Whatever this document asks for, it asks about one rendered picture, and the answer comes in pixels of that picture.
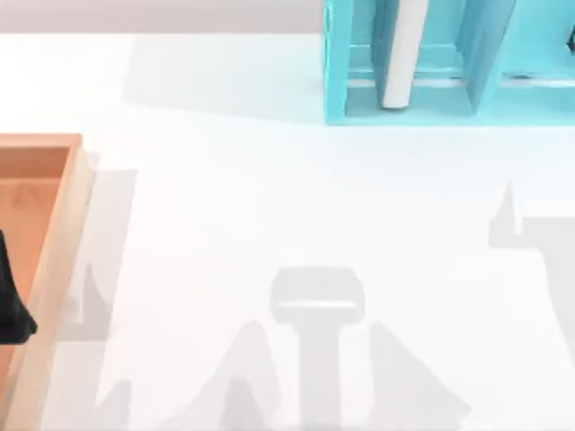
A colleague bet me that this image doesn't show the salmon-coloured shallow box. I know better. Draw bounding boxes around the salmon-coloured shallow box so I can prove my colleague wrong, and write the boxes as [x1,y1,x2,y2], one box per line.
[0,132,95,431]

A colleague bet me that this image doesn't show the light blue rack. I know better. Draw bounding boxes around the light blue rack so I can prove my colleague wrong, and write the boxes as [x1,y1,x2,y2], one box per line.
[322,0,575,127]

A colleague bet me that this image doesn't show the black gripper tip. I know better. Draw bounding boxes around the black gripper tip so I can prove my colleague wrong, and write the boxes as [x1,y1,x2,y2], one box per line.
[0,229,39,346]

